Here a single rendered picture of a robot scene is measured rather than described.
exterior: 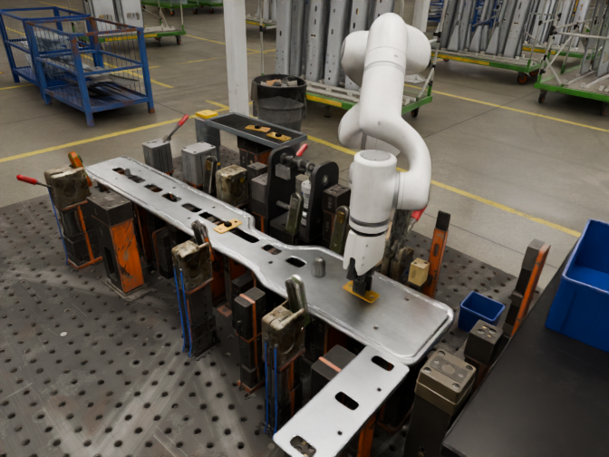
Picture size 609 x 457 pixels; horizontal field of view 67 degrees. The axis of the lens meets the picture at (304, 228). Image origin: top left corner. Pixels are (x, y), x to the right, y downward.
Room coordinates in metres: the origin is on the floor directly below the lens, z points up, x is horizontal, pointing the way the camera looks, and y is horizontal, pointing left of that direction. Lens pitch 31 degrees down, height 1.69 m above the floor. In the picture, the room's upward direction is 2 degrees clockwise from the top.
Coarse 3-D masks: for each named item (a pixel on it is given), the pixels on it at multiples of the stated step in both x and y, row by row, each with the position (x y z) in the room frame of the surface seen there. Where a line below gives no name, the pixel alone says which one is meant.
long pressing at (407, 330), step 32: (128, 160) 1.62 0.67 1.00; (128, 192) 1.36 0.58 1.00; (160, 192) 1.37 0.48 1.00; (192, 192) 1.37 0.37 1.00; (256, 256) 1.01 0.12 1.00; (288, 256) 1.02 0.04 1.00; (320, 256) 1.02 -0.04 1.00; (320, 288) 0.88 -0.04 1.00; (384, 288) 0.89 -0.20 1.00; (352, 320) 0.77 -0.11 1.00; (384, 320) 0.78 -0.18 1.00; (416, 320) 0.78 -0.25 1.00; (448, 320) 0.79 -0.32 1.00; (384, 352) 0.68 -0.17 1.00; (416, 352) 0.68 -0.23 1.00
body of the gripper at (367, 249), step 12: (348, 240) 0.84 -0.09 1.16; (360, 240) 0.82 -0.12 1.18; (372, 240) 0.83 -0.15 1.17; (384, 240) 0.88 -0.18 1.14; (348, 252) 0.83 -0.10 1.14; (360, 252) 0.82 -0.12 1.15; (372, 252) 0.84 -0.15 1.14; (348, 264) 0.83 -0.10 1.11; (360, 264) 0.81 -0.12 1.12; (372, 264) 0.85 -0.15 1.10
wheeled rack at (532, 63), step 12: (564, 0) 8.12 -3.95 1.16; (540, 24) 7.42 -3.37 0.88; (444, 48) 8.56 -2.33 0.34; (444, 60) 9.23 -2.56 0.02; (456, 60) 8.18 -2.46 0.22; (468, 60) 8.04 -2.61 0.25; (480, 60) 7.91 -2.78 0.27; (492, 60) 7.88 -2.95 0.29; (504, 60) 7.76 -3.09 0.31; (516, 60) 7.85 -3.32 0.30; (528, 60) 7.43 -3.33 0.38; (540, 60) 7.85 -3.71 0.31; (528, 72) 7.42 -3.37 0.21
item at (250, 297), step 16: (256, 288) 0.89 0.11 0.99; (240, 304) 0.83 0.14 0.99; (256, 304) 0.85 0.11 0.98; (240, 320) 0.83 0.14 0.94; (256, 320) 0.84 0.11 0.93; (240, 336) 0.84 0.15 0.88; (256, 336) 0.84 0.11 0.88; (240, 352) 0.83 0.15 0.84; (256, 352) 0.85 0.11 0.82; (240, 368) 0.83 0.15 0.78; (256, 368) 0.84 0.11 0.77; (240, 384) 0.83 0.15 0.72; (256, 384) 0.84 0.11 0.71
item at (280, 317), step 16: (288, 304) 0.78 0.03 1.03; (272, 320) 0.72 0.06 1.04; (288, 320) 0.72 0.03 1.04; (304, 320) 0.76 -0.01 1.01; (272, 336) 0.70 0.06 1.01; (288, 336) 0.71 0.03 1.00; (272, 352) 0.70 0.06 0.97; (288, 352) 0.71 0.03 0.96; (272, 368) 0.72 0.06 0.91; (288, 368) 0.73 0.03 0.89; (272, 384) 0.72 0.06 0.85; (288, 384) 0.73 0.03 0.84; (272, 400) 0.70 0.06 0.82; (288, 400) 0.73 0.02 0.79; (272, 416) 0.70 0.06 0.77; (288, 416) 0.72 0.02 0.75; (272, 432) 0.70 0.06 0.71
